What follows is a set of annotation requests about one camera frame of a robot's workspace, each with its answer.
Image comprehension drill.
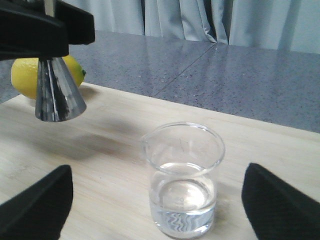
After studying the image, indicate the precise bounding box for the grey curtain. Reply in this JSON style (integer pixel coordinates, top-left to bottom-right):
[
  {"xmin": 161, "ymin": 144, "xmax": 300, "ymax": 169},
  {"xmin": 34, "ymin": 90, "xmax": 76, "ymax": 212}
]
[{"xmin": 70, "ymin": 0, "xmax": 320, "ymax": 54}]

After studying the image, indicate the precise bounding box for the steel double jigger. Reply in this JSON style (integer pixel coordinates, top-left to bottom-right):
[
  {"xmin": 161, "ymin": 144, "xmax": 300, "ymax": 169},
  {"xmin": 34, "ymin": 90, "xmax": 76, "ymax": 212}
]
[{"xmin": 35, "ymin": 57, "xmax": 87, "ymax": 123}]

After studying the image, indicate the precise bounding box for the wooden cutting board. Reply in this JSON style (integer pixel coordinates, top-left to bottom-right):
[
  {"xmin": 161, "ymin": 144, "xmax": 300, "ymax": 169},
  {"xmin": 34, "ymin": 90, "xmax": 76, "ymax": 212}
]
[{"xmin": 0, "ymin": 81, "xmax": 320, "ymax": 240}]

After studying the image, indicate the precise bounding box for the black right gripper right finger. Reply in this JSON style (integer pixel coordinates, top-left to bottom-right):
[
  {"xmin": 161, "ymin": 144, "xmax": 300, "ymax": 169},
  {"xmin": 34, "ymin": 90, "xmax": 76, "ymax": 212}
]
[{"xmin": 241, "ymin": 163, "xmax": 320, "ymax": 240}]

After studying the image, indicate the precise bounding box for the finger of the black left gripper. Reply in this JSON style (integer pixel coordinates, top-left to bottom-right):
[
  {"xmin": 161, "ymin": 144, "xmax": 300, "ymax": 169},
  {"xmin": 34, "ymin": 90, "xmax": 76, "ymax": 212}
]
[
  {"xmin": 0, "ymin": 7, "xmax": 69, "ymax": 61},
  {"xmin": 53, "ymin": 0, "xmax": 95, "ymax": 45}
]

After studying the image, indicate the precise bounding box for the clear glass beaker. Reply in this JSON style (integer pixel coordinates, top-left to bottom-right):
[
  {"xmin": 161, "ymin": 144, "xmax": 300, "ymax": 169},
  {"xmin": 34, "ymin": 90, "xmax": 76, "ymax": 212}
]
[{"xmin": 141, "ymin": 122, "xmax": 226, "ymax": 240}]

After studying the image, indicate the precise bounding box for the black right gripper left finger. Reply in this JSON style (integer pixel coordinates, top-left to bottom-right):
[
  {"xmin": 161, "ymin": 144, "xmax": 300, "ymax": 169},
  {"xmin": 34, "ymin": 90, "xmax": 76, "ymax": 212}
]
[{"xmin": 0, "ymin": 165, "xmax": 74, "ymax": 240}]

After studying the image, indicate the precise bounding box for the yellow lemon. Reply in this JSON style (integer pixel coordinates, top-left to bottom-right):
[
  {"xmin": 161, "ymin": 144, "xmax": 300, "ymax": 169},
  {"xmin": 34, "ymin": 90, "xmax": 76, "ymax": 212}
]
[{"xmin": 10, "ymin": 55, "xmax": 86, "ymax": 100}]

